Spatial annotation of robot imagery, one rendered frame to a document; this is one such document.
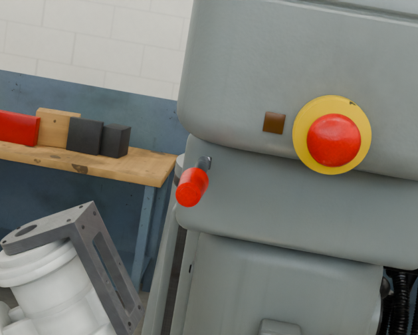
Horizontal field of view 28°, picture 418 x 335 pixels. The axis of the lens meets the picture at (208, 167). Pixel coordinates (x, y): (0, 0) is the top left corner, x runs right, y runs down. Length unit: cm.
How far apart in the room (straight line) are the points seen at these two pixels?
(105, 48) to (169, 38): 39
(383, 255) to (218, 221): 16
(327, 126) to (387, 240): 20
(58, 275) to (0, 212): 497
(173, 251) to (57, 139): 352
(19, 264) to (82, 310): 5
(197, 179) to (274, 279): 21
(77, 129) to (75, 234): 421
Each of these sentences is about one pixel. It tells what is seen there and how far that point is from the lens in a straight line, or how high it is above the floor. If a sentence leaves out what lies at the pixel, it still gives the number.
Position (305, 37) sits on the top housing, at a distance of 66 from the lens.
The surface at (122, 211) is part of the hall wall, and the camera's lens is 531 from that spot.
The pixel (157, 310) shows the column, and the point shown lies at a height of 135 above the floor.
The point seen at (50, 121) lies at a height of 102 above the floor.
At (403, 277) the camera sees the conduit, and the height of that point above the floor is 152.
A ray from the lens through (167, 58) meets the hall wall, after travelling 513.
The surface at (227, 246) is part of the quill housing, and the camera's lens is 83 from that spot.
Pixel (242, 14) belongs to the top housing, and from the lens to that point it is 66.
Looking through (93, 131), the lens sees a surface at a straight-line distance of 471.
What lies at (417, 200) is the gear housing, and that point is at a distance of 78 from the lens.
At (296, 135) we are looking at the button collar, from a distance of 64.
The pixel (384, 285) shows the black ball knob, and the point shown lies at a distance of 100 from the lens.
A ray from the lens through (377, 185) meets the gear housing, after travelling 77.
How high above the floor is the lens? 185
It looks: 11 degrees down
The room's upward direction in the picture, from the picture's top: 10 degrees clockwise
